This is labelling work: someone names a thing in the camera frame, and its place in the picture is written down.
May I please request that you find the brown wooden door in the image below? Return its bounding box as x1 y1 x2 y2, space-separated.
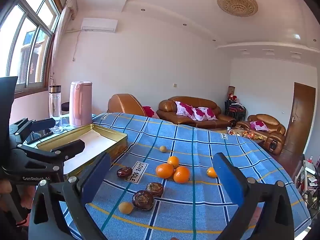
284 82 316 155

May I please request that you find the person left hand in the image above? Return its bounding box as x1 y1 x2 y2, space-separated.
0 179 36 212

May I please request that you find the blue plaid tablecloth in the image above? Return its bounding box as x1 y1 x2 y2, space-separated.
87 113 311 239

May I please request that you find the pink curtain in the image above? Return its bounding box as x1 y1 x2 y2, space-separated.
50 0 78 85

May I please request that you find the stack of dark chairs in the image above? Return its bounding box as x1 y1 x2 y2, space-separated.
225 93 246 121

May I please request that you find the round gold ceiling lamp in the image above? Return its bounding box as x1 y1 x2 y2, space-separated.
217 0 258 17

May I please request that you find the orange tangerine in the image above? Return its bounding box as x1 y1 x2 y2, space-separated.
173 166 190 184
155 163 175 179

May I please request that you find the pink electric kettle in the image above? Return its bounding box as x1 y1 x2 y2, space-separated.
69 81 92 127

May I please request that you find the gold metal tin tray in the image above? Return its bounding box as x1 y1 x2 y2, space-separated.
36 124 127 178

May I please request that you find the coffee table with snacks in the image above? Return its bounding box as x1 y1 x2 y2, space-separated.
227 127 264 144

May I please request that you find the small orange kumquat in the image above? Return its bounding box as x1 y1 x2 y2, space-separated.
206 167 217 178
167 156 180 169

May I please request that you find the brown leather armchair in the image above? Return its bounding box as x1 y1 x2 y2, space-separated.
236 114 286 155
107 94 146 116

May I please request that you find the pink floral cushion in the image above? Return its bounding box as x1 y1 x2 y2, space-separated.
175 101 196 120
249 120 269 132
193 107 217 121

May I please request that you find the white wall air conditioner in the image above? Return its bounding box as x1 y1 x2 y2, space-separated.
80 18 118 33

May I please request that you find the brown leather three-seat sofa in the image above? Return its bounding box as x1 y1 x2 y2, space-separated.
157 96 236 129

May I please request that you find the window with frame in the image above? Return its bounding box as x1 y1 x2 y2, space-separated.
1 0 62 98

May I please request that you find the clear glass water bottle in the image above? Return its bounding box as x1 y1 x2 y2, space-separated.
48 85 63 133

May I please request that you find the small tan longan fruit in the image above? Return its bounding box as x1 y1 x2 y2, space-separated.
159 146 167 153

